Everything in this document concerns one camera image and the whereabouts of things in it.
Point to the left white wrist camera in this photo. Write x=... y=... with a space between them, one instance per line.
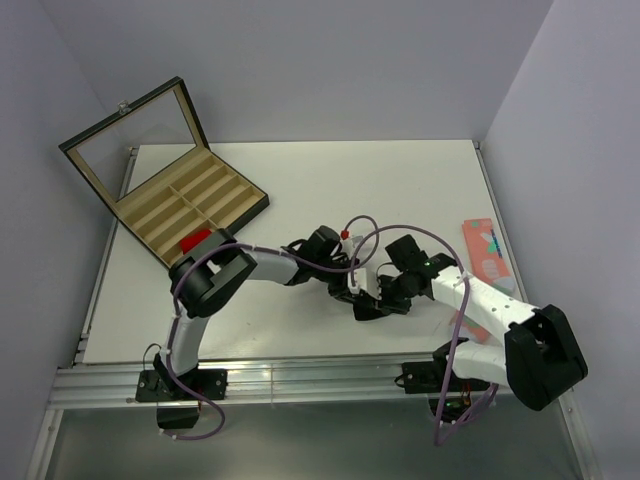
x=350 y=242

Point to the black striped sock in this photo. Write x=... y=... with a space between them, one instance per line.
x=365 y=311

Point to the small black box under rail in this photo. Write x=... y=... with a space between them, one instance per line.
x=177 y=418

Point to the pink patterned sock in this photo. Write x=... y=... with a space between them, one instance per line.
x=485 y=253

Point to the red santa sock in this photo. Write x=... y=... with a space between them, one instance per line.
x=192 y=240

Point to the aluminium table frame rail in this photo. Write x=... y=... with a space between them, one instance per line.
x=271 y=381

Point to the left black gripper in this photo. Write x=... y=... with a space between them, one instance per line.
x=341 y=292

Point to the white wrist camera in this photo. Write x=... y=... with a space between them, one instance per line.
x=350 y=242
x=364 y=281

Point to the black compartment display box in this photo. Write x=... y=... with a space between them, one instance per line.
x=151 y=165

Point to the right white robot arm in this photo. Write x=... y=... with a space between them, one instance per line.
x=536 y=356

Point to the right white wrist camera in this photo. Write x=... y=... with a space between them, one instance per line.
x=364 y=281

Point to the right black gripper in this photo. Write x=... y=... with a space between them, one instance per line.
x=386 y=304

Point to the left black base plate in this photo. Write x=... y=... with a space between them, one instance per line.
x=154 y=386

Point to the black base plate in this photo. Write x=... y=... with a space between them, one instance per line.
x=423 y=377
x=154 y=386

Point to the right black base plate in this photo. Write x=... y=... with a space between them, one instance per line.
x=423 y=377

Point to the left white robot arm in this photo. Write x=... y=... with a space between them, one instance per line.
x=205 y=279

